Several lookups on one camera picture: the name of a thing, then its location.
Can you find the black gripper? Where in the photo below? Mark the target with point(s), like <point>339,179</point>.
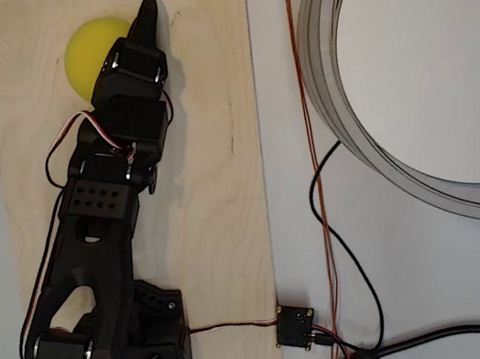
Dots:
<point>138,63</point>

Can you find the yellow foam puck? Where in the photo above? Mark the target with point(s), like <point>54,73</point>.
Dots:
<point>87,57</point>

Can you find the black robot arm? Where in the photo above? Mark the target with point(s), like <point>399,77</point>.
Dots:
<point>88,250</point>

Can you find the black lattice robot base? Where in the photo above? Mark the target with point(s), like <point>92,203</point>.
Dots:
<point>162,328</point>

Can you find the plywood board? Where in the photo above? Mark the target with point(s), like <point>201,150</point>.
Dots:
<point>204,173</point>

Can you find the grey conical lamp shade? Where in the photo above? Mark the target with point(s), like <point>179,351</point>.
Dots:
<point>316,63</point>

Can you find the black controller board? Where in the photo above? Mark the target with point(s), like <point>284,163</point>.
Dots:
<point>293,328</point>

